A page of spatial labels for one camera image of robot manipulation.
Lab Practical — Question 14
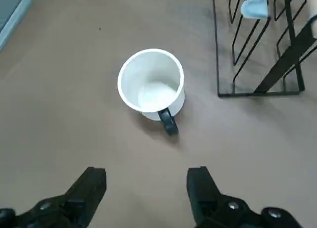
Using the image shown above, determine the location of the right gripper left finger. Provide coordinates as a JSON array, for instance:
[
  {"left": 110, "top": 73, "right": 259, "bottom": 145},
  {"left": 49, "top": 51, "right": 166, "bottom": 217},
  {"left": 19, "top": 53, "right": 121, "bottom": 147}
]
[{"left": 0, "top": 166, "right": 107, "bottom": 228}]

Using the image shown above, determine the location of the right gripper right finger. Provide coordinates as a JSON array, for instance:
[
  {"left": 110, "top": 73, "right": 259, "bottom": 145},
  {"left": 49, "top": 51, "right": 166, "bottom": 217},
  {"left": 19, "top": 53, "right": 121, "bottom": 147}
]
[{"left": 186, "top": 166, "right": 300, "bottom": 228}]

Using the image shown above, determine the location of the white cup with black handle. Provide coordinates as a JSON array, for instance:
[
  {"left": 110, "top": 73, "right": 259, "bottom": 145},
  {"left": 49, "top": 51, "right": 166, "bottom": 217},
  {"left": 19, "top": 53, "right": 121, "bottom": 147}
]
[{"left": 117, "top": 48, "right": 186, "bottom": 137}]

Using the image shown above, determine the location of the gray metal cabinet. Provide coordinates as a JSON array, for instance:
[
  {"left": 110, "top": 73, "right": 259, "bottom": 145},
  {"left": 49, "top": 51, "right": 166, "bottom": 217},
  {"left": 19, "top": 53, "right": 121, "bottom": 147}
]
[{"left": 0, "top": 0, "right": 40, "bottom": 52}]

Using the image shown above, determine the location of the black wire cup rack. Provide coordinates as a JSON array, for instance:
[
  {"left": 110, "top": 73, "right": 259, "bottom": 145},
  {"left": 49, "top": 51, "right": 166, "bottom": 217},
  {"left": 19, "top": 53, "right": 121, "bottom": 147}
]
[{"left": 212, "top": 0, "right": 317, "bottom": 99}]

